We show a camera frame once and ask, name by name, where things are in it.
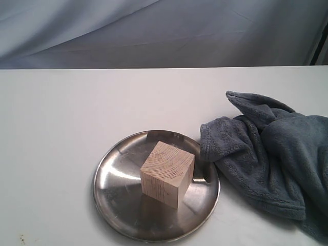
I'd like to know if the grey fleece cloth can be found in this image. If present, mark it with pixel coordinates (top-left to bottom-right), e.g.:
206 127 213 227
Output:
200 91 327 243

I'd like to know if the light wooden cube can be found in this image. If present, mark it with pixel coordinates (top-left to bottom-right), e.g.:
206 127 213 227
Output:
140 141 195 209

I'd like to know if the round stainless steel plate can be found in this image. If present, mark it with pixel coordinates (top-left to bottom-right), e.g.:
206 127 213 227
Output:
93 130 220 243

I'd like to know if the grey backdrop cloth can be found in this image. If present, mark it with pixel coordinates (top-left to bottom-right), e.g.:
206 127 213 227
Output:
1 1 327 69

